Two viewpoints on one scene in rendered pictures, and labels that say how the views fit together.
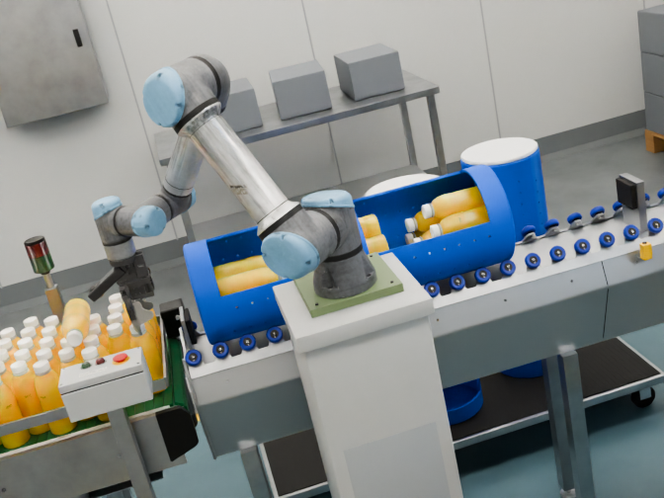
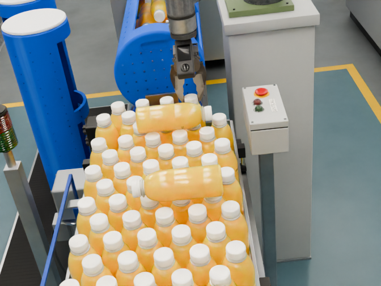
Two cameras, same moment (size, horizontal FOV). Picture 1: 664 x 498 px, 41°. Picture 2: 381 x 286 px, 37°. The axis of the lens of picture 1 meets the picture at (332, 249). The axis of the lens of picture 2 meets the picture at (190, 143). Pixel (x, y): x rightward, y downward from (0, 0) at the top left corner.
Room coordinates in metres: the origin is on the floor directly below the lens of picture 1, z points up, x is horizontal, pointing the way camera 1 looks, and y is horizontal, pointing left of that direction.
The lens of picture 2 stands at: (1.93, 1.93, 1.88)
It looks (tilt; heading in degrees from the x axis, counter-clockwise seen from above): 34 degrees down; 280
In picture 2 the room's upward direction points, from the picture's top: 7 degrees counter-clockwise
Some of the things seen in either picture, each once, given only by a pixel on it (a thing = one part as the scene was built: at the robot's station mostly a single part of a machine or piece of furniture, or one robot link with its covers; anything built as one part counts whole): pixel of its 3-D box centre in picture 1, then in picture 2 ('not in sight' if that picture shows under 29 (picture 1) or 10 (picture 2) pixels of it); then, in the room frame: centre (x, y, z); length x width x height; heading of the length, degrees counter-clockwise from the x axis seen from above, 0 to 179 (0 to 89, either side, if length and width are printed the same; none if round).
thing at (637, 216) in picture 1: (630, 203); not in sight; (2.42, -0.89, 1.00); 0.10 x 0.04 x 0.15; 7
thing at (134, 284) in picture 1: (131, 277); (185, 49); (2.15, 0.52, 1.23); 0.09 x 0.08 x 0.12; 97
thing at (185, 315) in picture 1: (190, 332); (164, 110); (2.26, 0.43, 0.99); 0.10 x 0.02 x 0.12; 7
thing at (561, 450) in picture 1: (558, 416); not in sight; (2.46, -0.60, 0.31); 0.06 x 0.06 x 0.63; 7
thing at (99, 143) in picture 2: not in sight; (98, 142); (2.37, 0.76, 1.09); 0.04 x 0.04 x 0.02
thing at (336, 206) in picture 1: (329, 220); not in sight; (1.93, -0.01, 1.34); 0.13 x 0.12 x 0.14; 144
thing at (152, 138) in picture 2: not in sight; (152, 137); (2.23, 0.74, 1.09); 0.04 x 0.04 x 0.02
